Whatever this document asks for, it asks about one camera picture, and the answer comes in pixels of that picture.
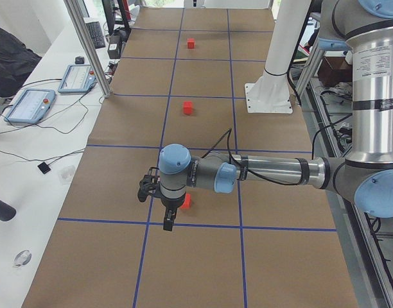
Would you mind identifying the black power adapter box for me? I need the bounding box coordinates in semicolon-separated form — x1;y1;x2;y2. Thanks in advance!
107;35;122;60

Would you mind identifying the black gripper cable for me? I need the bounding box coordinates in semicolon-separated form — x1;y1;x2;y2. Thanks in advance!
201;127;305;186

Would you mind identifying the black monitor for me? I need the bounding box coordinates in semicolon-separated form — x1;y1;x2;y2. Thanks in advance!
101;0;115;35

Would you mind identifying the aluminium side frame rail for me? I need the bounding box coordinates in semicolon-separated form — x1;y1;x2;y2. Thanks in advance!
296;44;393;307

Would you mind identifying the near blue teach pendant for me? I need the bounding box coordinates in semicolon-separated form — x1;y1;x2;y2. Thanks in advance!
4;89;56;124

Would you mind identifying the blue teach pendant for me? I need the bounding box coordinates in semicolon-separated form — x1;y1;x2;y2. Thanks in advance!
58;64;96;94
4;89;56;124

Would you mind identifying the red block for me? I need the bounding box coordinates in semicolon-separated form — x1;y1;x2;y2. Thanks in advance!
182;101;193;116
179;193;191;210
187;38;196;49

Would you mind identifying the aluminium frame post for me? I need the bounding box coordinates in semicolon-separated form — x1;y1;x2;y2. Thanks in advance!
64;0;111;98

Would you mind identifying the clear plastic lid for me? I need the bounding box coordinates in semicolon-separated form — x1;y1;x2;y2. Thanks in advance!
57;165;76;185

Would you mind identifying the brown cardboard box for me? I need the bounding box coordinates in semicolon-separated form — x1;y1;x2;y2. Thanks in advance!
317;56;353;87

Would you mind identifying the black keyboard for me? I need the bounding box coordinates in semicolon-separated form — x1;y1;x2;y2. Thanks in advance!
85;21;106;49

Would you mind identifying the person in black clothing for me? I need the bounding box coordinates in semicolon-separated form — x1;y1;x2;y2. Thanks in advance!
0;28;42;98

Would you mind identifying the clear round plastic cap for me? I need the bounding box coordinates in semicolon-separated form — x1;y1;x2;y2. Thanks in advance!
13;250;32;268

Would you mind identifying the far blue teach pendant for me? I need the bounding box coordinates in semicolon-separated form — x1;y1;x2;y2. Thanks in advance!
58;64;96;94

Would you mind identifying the black computer mouse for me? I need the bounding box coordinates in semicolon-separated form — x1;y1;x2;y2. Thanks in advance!
74;56;85;64

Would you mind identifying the black cylindrical handle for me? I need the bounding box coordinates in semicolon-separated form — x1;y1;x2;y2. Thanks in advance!
0;200;16;221

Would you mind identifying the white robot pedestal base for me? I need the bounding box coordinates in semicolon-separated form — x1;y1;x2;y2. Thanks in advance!
245;0;311;114

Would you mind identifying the small black square sensor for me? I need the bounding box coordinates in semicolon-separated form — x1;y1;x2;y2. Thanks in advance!
37;162;51;175

